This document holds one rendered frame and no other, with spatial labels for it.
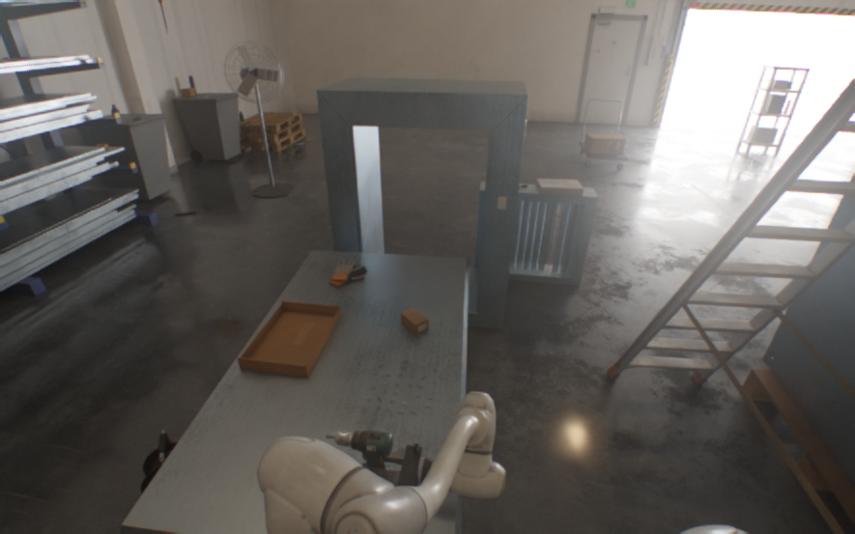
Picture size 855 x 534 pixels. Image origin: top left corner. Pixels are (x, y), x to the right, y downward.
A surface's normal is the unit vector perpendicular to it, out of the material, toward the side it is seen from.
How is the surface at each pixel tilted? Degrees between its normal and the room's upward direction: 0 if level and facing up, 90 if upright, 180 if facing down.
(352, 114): 90
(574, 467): 0
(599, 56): 90
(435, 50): 90
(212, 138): 95
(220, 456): 0
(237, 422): 0
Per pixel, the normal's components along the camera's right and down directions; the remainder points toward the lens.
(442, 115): -0.15, 0.49
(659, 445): 0.00, -0.87
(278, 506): -0.49, -0.07
